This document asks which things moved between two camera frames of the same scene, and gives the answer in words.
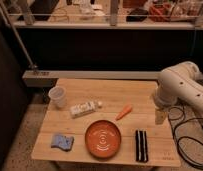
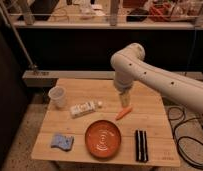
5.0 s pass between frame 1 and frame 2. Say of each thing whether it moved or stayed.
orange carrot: stayed
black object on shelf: stayed
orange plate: stayed
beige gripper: moved
